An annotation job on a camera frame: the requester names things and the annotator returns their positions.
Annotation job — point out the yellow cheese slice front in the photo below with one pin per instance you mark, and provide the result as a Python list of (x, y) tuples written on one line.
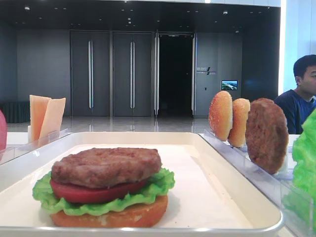
[(52, 120)]

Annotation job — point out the lettuce leaf on burger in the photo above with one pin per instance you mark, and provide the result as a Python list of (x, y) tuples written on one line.
[(158, 185)]

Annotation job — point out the meat patty on burger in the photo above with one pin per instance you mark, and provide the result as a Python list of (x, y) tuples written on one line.
[(106, 167)]

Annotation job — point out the standing meat patty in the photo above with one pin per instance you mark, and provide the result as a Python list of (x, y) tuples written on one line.
[(266, 135)]

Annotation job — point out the tomato slice on burger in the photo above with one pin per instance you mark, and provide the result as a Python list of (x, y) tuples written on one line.
[(79, 194)]

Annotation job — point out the orange cheese slice back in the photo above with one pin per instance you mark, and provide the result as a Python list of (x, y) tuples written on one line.
[(38, 105)]

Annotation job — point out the red tomato slice standing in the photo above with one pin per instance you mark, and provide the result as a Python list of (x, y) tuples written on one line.
[(3, 131)]

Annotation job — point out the standing green lettuce leaf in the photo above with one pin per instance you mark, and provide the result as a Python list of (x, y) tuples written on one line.
[(304, 173)]

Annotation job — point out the far standing bun half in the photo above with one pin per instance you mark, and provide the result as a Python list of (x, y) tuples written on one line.
[(221, 115)]

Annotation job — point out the standing bun half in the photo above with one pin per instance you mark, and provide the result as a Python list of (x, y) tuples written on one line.
[(221, 115), (241, 107)]

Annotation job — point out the near standing bun half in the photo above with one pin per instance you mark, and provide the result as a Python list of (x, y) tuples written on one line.
[(241, 107)]

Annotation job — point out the white rectangular tray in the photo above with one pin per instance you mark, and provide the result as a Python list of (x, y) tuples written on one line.
[(210, 197)]

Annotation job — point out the bottom bun on tray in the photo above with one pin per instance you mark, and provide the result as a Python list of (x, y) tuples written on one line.
[(137, 216)]

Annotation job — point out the man in blue shirt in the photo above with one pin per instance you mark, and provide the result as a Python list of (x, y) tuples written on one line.
[(299, 103)]

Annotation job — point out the small wall screen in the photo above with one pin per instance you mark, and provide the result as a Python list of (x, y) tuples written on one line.
[(229, 84)]

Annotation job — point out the clear left long rail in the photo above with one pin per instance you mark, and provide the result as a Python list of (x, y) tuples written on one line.
[(16, 149)]

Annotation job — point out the clear long rail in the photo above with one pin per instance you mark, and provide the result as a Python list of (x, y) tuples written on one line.
[(16, 149), (274, 187)]

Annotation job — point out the clear right long rail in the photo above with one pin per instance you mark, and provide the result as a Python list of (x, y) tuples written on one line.
[(274, 187)]

